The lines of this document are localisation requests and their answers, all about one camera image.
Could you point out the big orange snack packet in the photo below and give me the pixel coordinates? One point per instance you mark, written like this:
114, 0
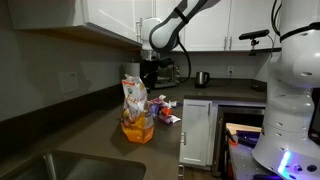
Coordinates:
136, 119

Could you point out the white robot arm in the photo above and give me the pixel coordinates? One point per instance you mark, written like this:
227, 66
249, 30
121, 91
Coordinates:
292, 77

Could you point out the pile of snack packs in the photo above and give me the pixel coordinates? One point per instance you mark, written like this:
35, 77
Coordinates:
163, 111

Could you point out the black coffee machine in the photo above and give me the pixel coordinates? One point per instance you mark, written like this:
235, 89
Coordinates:
157, 72

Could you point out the stainless electric kettle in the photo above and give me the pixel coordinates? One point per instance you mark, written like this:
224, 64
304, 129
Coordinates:
202, 79

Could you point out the wooden robot cart top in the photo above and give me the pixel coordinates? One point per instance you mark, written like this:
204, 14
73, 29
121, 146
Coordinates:
233, 128

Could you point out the white upper cabinets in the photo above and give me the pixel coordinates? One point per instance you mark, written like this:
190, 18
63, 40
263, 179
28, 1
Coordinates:
214, 29

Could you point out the stainless kitchen sink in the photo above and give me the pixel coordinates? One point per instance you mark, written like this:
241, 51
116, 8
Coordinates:
62, 165

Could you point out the wall power outlet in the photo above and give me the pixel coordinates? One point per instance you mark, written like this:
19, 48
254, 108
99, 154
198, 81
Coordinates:
68, 81

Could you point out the round perforated robot base plate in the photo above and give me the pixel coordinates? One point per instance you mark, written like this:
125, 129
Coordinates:
275, 161

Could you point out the black camera on stand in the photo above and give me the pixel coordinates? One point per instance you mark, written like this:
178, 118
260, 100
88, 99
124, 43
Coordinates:
252, 36

